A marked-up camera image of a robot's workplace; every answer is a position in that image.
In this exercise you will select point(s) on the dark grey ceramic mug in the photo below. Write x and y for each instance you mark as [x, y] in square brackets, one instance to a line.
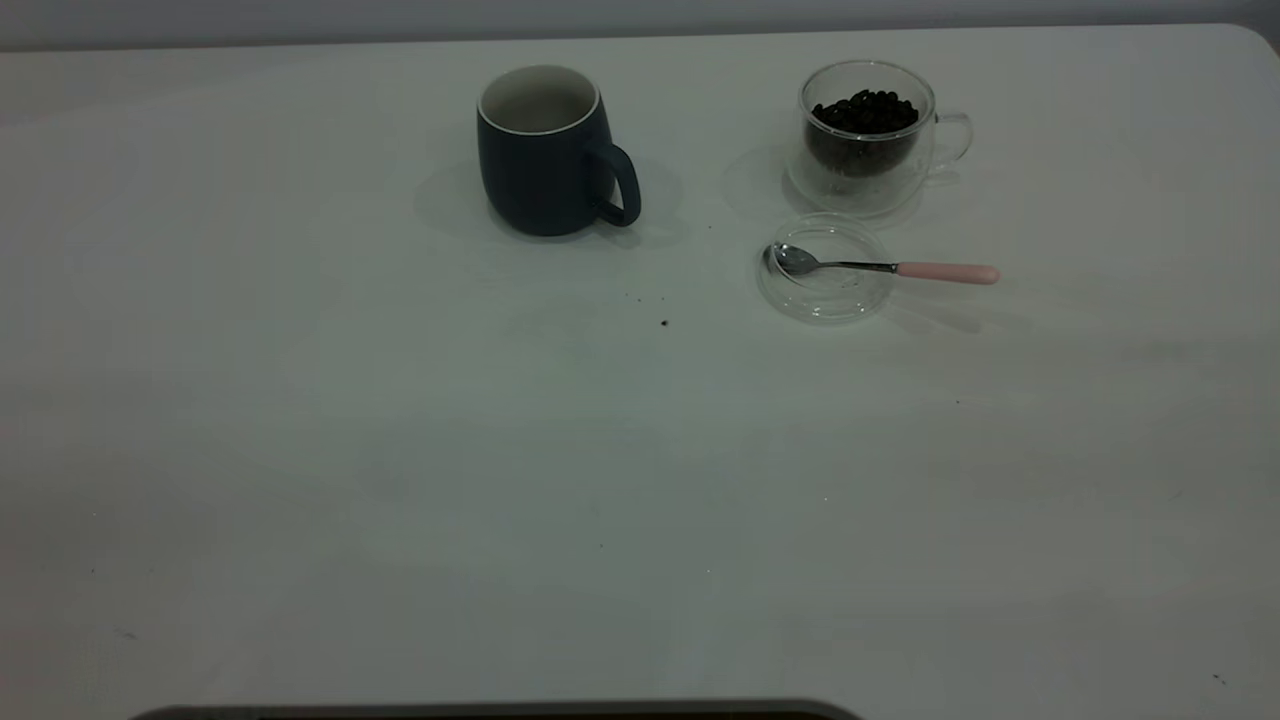
[540, 180]

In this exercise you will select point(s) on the pile of coffee beans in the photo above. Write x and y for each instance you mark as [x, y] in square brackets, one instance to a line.
[865, 110]

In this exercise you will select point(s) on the clear round glass dish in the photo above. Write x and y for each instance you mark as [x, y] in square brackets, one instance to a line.
[830, 305]

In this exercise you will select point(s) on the clear double-wall glass cup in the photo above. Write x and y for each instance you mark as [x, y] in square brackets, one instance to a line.
[850, 200]

